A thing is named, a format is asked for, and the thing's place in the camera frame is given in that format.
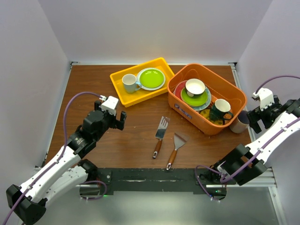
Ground beige purple cup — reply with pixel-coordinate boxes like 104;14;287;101
229;110;250;134

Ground white cup green handle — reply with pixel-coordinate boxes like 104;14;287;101
209;99;234;124

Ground yellow patterned plate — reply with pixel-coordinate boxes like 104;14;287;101
200;109;225;126

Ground red and teal plate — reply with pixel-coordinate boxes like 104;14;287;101
173;80;211;111

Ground lime green plate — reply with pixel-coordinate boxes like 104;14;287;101
181;88;209;106
139;69;164;88

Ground small white dish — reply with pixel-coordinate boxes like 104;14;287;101
185;78;206;97

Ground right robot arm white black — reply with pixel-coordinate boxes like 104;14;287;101
209;99;300;186

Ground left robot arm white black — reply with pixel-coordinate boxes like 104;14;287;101
6;96;126;225

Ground orange plastic dish bin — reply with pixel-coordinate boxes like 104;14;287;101
167;63;247;135

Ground yellow plastic tray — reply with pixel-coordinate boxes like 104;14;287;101
110;57;174;107

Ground light blue mug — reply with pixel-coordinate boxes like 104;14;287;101
122;74;142;94

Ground white scalloped plate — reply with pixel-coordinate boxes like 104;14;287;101
137;67;166;90

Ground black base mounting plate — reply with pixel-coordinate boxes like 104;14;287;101
96;168;227;200

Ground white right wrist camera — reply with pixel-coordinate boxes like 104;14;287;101
252;88;275;111

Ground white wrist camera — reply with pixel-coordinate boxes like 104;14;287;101
252;88;275;111
99;95;119;116

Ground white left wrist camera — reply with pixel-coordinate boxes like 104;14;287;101
99;95;119;116

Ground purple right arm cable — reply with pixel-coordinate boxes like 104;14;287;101
194;74;300;202

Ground slotted spatula wooden handle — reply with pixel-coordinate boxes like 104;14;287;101
152;116;170;159

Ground solid spatula wooden handle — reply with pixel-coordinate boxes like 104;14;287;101
166;133;189;171

